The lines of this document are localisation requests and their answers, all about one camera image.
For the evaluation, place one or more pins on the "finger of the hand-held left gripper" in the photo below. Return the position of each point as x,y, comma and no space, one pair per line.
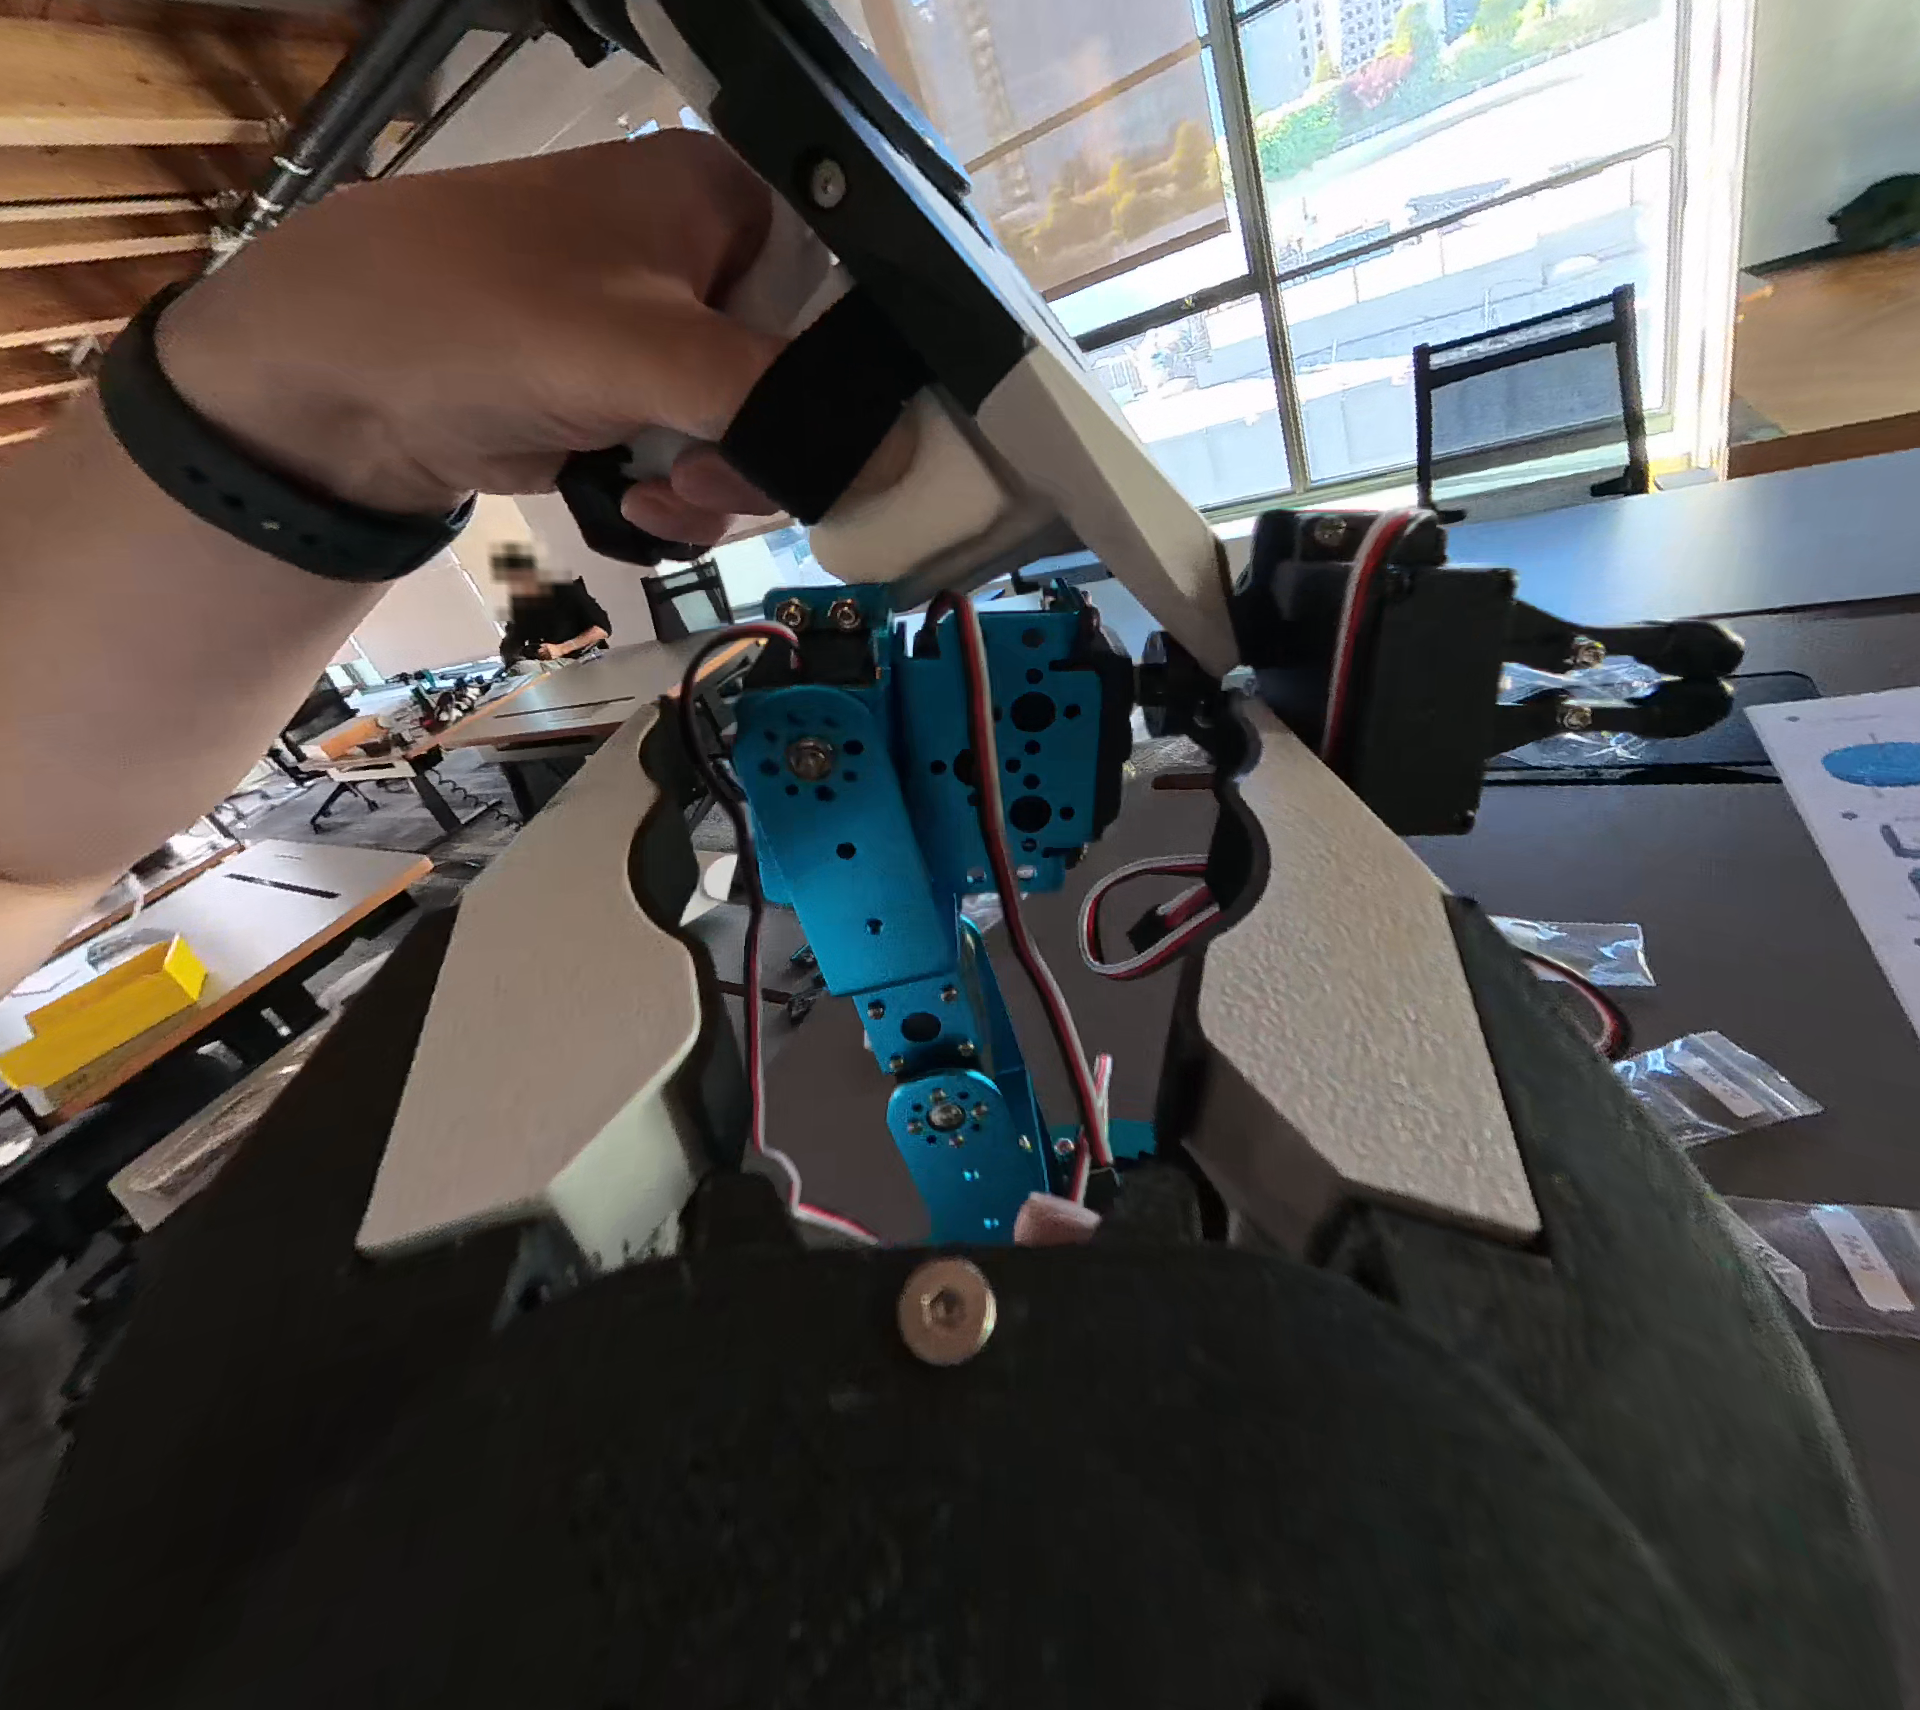
1111,494

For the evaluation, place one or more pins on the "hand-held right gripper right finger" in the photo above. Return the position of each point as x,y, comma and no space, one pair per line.
1350,1035

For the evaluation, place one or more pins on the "small clear parts bag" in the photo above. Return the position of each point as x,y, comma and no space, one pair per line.
1590,952
1845,1269
1725,1082

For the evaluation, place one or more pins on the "yellow box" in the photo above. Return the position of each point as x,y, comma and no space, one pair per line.
104,1013

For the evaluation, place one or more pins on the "small black chair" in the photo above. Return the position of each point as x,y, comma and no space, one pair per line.
686,609

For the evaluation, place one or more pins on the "light wooden table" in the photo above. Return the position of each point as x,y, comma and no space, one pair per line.
600,699
271,901

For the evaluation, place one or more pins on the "blue toy robot arm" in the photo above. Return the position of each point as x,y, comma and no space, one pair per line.
885,871

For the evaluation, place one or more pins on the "large clear plastic wrap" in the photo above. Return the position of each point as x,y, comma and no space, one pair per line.
1574,690

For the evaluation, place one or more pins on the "person's left hand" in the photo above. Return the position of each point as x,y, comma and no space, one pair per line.
480,314

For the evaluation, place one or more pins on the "black wristband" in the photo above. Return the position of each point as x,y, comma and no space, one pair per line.
255,510

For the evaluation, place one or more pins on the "dark cloth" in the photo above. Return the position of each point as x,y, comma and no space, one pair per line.
1878,212

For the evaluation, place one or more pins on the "white printed paper sheet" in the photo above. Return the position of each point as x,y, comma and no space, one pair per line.
1861,841

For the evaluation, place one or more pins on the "black ceiling pipe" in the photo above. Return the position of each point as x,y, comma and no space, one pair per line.
398,30

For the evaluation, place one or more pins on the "wooden side counter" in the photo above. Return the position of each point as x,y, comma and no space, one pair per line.
1830,360

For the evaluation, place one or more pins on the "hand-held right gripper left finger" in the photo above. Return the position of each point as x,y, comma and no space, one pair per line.
540,1035

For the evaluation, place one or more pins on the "dark grey desk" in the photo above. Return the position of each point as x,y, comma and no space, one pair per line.
1694,871

